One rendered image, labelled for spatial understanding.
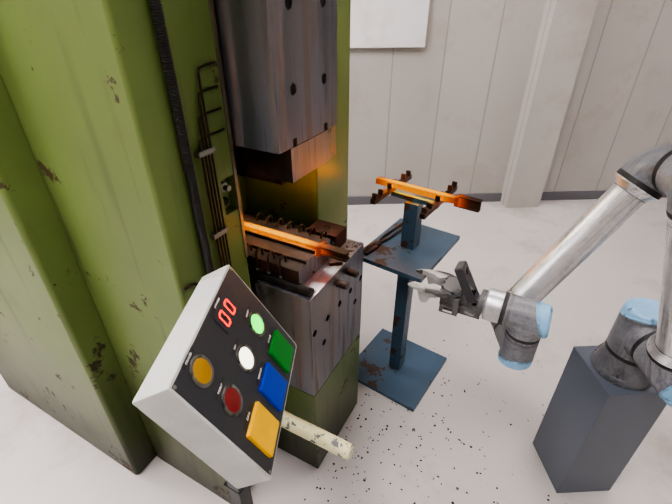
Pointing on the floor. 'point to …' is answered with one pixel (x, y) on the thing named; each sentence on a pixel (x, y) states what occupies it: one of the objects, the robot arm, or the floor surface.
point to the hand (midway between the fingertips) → (416, 276)
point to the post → (240, 495)
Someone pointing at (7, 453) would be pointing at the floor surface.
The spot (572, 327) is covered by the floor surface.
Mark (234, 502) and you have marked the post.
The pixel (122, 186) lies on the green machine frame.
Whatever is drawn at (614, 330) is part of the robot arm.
